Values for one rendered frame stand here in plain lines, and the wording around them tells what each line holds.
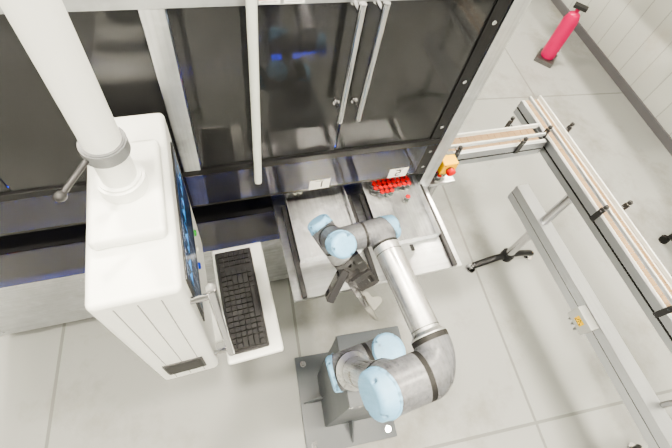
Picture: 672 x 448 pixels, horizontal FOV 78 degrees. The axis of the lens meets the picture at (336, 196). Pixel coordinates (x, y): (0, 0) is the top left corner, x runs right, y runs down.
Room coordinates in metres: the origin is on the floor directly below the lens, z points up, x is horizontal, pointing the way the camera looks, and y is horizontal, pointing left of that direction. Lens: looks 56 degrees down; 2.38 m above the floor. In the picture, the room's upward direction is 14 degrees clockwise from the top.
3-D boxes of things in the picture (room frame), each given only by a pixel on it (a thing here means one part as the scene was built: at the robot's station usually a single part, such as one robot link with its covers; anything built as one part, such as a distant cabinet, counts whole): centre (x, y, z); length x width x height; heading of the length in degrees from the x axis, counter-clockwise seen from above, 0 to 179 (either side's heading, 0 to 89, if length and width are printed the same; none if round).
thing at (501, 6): (1.16, -0.32, 1.40); 0.05 x 0.01 x 0.80; 117
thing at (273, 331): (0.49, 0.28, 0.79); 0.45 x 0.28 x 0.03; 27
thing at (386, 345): (0.39, -0.28, 0.96); 0.13 x 0.12 x 0.14; 122
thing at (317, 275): (0.89, -0.15, 0.87); 0.70 x 0.48 x 0.02; 117
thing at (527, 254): (1.41, -1.15, 0.07); 0.50 x 0.08 x 0.14; 117
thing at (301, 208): (0.88, 0.03, 0.90); 0.34 x 0.26 x 0.04; 27
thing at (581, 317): (0.90, -1.33, 0.50); 0.12 x 0.05 x 0.09; 27
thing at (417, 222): (1.03, -0.27, 0.90); 0.34 x 0.26 x 0.04; 27
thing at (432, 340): (0.44, -0.25, 1.36); 0.49 x 0.11 x 0.12; 32
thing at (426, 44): (1.09, -0.15, 1.51); 0.43 x 0.01 x 0.59; 117
